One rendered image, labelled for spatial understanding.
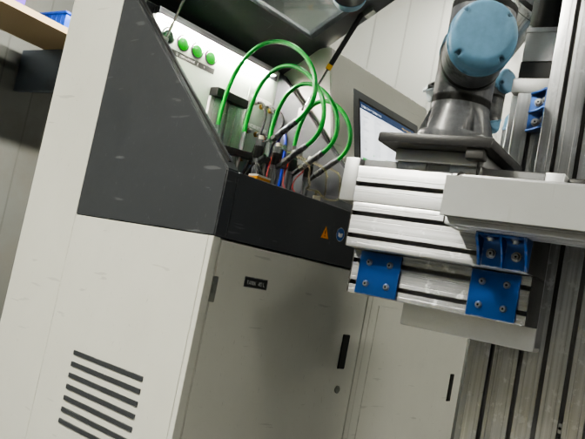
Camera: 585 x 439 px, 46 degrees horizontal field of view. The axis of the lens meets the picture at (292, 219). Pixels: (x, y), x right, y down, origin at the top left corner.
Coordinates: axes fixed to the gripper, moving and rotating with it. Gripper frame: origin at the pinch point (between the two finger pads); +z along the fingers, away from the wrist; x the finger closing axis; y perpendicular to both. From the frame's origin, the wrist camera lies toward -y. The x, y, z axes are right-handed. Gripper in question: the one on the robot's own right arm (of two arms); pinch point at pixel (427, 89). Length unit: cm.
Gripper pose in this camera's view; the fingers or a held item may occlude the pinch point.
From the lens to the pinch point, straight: 244.0
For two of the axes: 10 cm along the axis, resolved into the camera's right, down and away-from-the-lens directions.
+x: 8.5, 0.8, 5.3
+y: -0.8, 10.0, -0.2
